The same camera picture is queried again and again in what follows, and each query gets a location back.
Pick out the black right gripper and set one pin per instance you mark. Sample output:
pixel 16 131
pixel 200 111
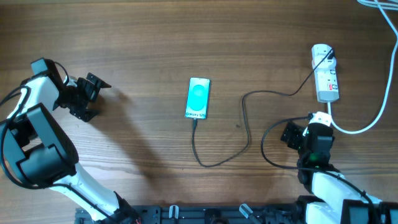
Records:
pixel 296 134

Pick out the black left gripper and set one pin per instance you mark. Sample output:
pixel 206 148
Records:
pixel 83 84

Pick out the blue smartphone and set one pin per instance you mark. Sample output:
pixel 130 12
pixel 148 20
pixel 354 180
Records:
pixel 197 98

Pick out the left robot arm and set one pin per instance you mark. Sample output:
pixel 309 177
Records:
pixel 37 154

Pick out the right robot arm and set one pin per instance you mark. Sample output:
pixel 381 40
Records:
pixel 333 199

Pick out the white charger adapter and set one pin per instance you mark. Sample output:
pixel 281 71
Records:
pixel 324 62

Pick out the white power strip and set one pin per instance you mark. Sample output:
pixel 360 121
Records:
pixel 326 83

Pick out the black mounting rail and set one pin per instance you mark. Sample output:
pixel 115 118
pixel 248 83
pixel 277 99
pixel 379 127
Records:
pixel 275 213

